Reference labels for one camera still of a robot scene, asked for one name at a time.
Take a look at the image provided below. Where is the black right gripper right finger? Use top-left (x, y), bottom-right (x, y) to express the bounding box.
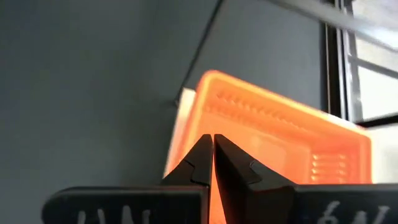
top-left (213, 134), bottom-right (398, 224)

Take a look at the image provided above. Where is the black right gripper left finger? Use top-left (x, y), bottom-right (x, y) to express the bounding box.
top-left (41, 133), bottom-right (214, 224)

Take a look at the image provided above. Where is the orange plastic slotted basket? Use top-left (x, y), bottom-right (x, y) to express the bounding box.
top-left (163, 70), bottom-right (373, 224)

